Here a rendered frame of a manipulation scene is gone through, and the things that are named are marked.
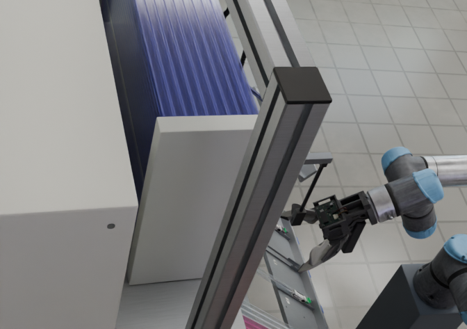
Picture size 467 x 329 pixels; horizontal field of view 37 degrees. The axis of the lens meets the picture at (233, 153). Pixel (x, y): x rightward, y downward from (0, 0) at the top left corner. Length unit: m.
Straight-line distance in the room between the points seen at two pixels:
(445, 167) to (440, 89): 2.24
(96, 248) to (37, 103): 0.17
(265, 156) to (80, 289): 0.30
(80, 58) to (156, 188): 0.17
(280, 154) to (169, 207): 0.30
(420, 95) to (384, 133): 0.41
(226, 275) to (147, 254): 0.23
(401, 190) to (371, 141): 1.92
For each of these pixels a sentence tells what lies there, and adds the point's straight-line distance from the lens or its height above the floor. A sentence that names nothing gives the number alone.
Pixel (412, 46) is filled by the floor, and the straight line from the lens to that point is 4.17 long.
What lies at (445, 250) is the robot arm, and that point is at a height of 0.75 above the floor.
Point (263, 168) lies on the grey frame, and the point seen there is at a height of 1.82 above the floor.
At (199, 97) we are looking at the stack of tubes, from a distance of 0.89.
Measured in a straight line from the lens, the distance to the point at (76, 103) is 0.77.
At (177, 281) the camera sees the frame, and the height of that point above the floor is 1.39.
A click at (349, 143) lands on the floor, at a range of 3.39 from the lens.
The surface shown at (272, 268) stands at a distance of 1.76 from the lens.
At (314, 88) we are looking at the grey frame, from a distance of 0.58.
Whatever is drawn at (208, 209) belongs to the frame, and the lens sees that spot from 0.90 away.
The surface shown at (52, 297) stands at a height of 1.56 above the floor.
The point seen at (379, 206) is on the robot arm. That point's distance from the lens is 1.53.
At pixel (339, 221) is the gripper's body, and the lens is 1.50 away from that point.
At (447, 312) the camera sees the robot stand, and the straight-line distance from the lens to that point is 2.28.
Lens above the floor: 2.26
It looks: 46 degrees down
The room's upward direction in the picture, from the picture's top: 18 degrees clockwise
